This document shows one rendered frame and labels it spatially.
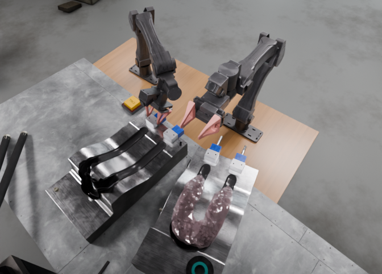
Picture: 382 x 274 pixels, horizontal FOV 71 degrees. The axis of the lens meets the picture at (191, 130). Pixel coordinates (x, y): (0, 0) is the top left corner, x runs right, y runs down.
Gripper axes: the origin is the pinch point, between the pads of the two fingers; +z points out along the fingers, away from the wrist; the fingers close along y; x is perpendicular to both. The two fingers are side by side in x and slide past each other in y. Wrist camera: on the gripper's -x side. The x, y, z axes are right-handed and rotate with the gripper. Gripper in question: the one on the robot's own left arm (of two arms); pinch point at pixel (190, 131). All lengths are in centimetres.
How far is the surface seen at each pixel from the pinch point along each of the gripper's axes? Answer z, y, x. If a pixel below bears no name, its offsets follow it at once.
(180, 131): -13.0, -16.1, 29.4
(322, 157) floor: -107, 44, 123
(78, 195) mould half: 30, -30, 32
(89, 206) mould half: 30, -23, 32
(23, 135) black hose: 27, -73, 35
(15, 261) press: 59, -33, 39
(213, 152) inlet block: -14.0, -0.2, 31.6
